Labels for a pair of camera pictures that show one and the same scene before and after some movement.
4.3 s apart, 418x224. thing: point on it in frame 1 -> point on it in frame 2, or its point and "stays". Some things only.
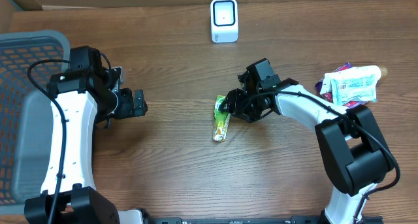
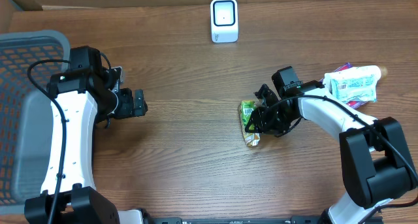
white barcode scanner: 224,20 stays
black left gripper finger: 140,101 stays
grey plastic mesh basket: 25,111 stays
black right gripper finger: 225,107 -> 253,126
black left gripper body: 129,104 stays
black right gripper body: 237,102 -> 272,114
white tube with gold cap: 354,72 stays
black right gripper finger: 229,100 -> 257,114
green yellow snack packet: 221,120 -> 246,108
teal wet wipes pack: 347,89 stays
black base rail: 293,220 stays
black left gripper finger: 139,110 stays
